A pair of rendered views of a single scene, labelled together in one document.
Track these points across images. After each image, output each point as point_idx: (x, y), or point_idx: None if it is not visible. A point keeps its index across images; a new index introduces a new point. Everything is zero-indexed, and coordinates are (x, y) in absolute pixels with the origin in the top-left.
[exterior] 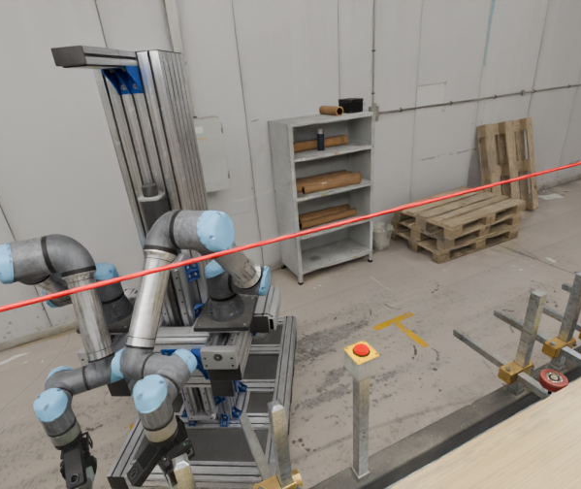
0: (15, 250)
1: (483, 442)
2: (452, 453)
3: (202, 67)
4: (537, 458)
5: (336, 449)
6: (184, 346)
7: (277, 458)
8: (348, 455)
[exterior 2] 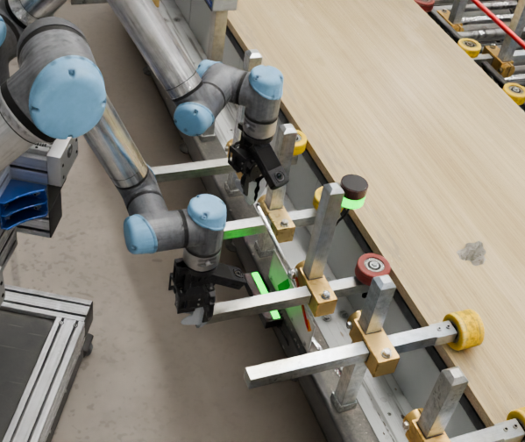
0: (86, 56)
1: (240, 28)
2: (246, 45)
3: None
4: (258, 12)
5: (26, 273)
6: None
7: None
8: (42, 262)
